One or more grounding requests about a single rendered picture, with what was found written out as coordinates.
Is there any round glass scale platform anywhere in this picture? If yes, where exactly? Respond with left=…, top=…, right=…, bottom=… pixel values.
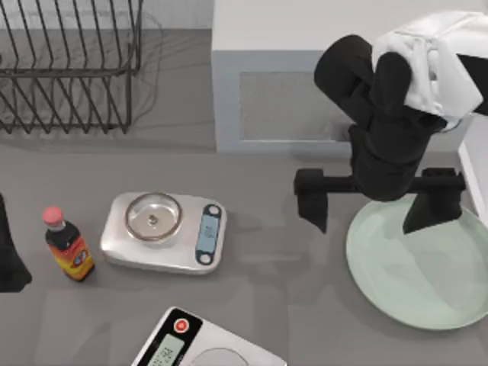
left=124, top=192, right=183, bottom=242

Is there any dark sauce bottle pink cap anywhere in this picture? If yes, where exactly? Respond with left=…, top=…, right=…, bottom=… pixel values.
left=41, top=205, right=96, bottom=284

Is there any scale with red button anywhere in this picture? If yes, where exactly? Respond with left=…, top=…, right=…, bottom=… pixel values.
left=130, top=306, right=288, bottom=366

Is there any pale green plate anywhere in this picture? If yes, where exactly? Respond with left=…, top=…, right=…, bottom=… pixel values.
left=345, top=194, right=488, bottom=331

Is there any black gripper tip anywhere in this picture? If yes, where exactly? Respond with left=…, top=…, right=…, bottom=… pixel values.
left=0, top=193, right=34, bottom=294

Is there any silver kitchen scale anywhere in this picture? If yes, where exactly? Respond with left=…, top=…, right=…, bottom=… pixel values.
left=99, top=191, right=228, bottom=275

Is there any white furniture block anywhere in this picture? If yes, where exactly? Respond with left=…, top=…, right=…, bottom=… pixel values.
left=457, top=112, right=488, bottom=217

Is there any pale microwave oven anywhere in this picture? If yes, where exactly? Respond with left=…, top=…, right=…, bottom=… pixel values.
left=211, top=0, right=411, bottom=154

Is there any dark wire dish rack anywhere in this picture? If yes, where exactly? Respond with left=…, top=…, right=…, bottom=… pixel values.
left=0, top=0, right=145, bottom=135

